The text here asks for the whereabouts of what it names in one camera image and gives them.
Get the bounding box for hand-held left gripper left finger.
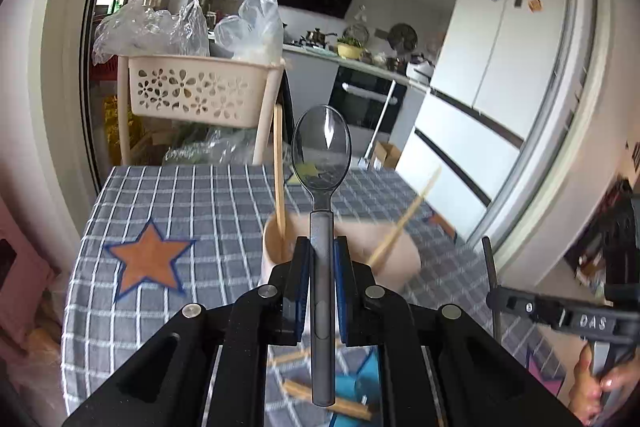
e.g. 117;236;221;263
62;236;313;427

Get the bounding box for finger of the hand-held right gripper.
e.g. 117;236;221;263
486;284;571;333

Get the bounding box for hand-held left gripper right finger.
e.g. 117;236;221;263
332;236;583;427

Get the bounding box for bamboo chopstick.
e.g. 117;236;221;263
272;103;287;240
267;349;312;367
282;379;373;421
367;167;443;268

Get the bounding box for beige plastic utensil holder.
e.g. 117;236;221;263
260;212;422;293

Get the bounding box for person's right hand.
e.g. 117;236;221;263
567;342;640;425

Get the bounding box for grey plaid star tablecloth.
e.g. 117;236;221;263
61;164;568;427

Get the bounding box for cardboard box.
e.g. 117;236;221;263
372;141;402;170

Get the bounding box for bag of green vegetables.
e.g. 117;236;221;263
162;127;256;165

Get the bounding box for black built-in oven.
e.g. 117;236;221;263
328;67;408;128

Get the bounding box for beige flower-cut basket rack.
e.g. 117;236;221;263
117;54;287;168

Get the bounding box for white countertop appliance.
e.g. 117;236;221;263
406;59;435;82

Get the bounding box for white kitchen counter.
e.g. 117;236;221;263
282;42;433;92

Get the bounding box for yellow-green bowl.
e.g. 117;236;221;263
336;38;365;59

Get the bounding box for white refrigerator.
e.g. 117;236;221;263
395;0;571;208

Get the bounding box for metal cooking pot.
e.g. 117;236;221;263
306;28;338;46

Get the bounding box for round dark pan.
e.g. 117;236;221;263
387;23;418;52

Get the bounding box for yellow packets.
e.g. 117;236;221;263
102;94;124;142

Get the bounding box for clear plastic bag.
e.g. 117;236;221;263
214;0;285;64
92;0;211;65

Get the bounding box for red plastic crate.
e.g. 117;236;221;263
92;57;121;80

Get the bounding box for white mop handle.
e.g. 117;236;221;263
357;82;398;168

